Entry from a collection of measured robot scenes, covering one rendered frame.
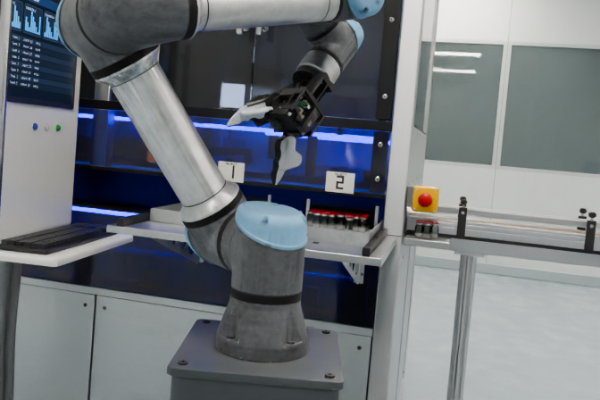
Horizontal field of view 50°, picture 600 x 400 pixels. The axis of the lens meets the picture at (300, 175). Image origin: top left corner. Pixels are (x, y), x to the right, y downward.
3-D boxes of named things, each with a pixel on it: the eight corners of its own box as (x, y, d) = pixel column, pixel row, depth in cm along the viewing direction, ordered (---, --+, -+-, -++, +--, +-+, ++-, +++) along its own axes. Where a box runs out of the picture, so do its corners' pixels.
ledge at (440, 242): (406, 237, 198) (407, 231, 198) (449, 242, 195) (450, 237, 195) (404, 244, 184) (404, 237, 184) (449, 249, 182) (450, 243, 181)
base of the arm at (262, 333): (307, 366, 98) (312, 302, 97) (208, 357, 98) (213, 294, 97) (307, 336, 113) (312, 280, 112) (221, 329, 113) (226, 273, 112)
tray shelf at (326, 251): (183, 214, 209) (183, 209, 209) (398, 239, 193) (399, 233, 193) (105, 231, 162) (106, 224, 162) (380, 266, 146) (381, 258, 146)
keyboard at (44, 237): (76, 229, 196) (76, 220, 196) (119, 234, 194) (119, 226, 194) (-7, 249, 157) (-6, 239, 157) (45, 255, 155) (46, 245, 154)
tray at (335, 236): (299, 221, 200) (300, 211, 200) (382, 231, 194) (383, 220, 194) (269, 235, 167) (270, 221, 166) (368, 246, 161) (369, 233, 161)
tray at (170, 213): (197, 210, 208) (198, 199, 207) (275, 219, 202) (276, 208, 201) (149, 220, 174) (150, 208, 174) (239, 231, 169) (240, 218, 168)
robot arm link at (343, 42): (323, 14, 128) (345, 46, 132) (295, 50, 123) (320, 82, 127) (351, 5, 122) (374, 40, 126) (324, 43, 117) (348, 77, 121)
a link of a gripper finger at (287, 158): (291, 186, 113) (296, 134, 114) (269, 184, 117) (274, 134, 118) (304, 187, 115) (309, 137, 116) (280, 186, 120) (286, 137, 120)
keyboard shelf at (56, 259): (49, 233, 200) (50, 225, 200) (134, 243, 196) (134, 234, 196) (-51, 257, 156) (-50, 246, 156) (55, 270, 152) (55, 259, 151)
